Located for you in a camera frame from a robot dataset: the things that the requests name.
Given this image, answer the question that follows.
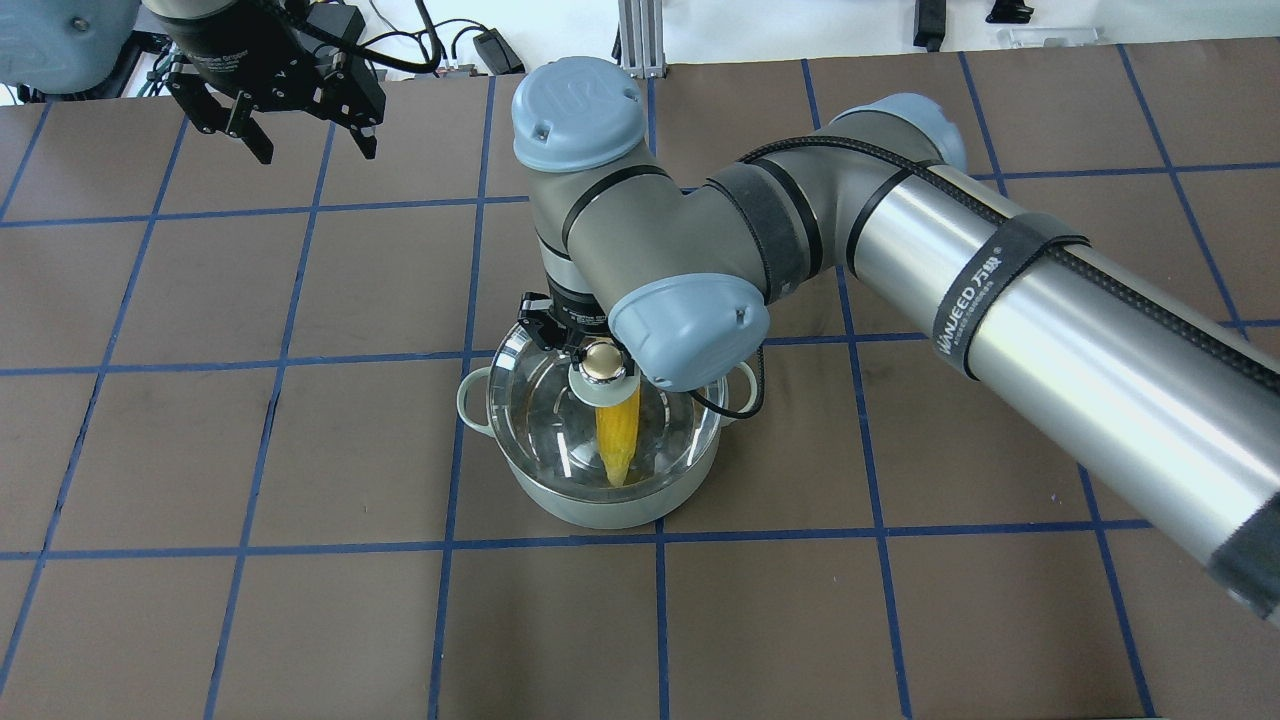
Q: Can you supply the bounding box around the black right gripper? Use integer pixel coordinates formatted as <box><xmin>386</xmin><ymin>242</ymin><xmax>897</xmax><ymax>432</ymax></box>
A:
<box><xmin>517</xmin><ymin>281</ymin><xmax>611</xmax><ymax>351</ymax></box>

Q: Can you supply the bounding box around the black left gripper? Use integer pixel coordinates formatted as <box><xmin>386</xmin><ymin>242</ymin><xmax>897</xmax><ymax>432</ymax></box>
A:
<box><xmin>165</xmin><ymin>1</ymin><xmax>387</xmax><ymax>165</ymax></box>

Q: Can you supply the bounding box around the pale green steel pot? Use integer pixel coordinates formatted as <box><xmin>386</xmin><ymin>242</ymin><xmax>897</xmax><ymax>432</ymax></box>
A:
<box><xmin>456</xmin><ymin>327</ymin><xmax>732</xmax><ymax>530</ymax></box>

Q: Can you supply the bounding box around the glass pot lid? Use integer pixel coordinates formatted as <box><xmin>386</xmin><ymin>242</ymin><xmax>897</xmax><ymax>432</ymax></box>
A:
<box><xmin>486</xmin><ymin>325</ymin><xmax>724</xmax><ymax>503</ymax></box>

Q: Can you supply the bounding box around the yellow corn cob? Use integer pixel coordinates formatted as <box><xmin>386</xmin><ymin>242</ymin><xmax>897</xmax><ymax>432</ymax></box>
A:
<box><xmin>595</xmin><ymin>389</ymin><xmax>641</xmax><ymax>488</ymax></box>

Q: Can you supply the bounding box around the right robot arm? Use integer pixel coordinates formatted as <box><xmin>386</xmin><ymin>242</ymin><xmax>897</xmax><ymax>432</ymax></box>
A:
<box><xmin>511</xmin><ymin>56</ymin><xmax>1279</xmax><ymax>623</ymax></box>

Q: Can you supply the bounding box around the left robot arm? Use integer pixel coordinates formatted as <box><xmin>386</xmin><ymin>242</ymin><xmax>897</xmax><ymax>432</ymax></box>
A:
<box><xmin>1</xmin><ymin>1</ymin><xmax>387</xmax><ymax>164</ymax></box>

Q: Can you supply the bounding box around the small black adapter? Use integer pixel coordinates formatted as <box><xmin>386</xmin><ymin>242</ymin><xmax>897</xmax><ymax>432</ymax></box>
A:
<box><xmin>472</xmin><ymin>28</ymin><xmax>526</xmax><ymax>76</ymax></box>

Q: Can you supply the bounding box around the aluminium frame post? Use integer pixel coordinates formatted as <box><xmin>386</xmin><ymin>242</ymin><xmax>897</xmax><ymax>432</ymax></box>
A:
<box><xmin>617</xmin><ymin>0</ymin><xmax>668</xmax><ymax>79</ymax></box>

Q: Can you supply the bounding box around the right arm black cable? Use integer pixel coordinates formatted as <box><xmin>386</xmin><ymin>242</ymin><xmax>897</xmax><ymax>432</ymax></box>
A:
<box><xmin>690</xmin><ymin>135</ymin><xmax>1280</xmax><ymax>416</ymax></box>

